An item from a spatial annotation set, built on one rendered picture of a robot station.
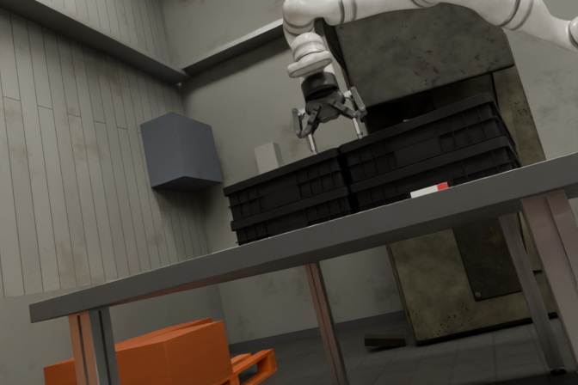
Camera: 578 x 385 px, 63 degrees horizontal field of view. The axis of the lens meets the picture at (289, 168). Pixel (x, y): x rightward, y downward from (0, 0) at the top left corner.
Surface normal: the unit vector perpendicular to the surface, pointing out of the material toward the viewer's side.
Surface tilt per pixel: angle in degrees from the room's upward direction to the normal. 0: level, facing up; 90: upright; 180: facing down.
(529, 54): 90
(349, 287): 90
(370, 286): 90
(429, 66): 90
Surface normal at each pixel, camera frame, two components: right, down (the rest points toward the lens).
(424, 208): -0.38, -0.11
